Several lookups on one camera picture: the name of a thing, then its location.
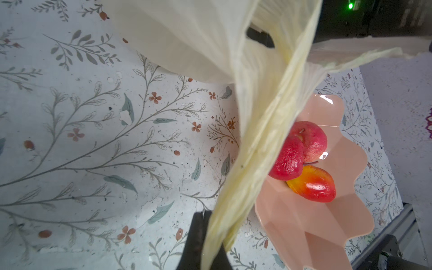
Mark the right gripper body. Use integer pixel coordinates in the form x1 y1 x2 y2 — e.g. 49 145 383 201
246 0 432 48

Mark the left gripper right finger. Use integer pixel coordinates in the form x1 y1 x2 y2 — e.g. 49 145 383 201
212 245 233 270

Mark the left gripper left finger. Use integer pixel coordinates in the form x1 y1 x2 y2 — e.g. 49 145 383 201
177 210 211 270

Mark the cream plastic fruit bag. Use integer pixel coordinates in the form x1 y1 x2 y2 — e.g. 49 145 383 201
102 1 432 270

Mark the red pear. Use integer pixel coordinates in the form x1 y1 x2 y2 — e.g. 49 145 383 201
268 136 304 181

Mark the red yellow mango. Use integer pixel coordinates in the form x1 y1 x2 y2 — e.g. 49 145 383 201
286 165 336 203

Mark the red yellow peach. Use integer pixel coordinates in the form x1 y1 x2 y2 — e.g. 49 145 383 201
289 121 327 163

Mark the pink scalloped bowl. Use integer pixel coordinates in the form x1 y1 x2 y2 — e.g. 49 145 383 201
255 94 374 270

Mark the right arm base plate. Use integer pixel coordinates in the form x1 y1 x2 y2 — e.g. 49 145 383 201
352 235 429 270

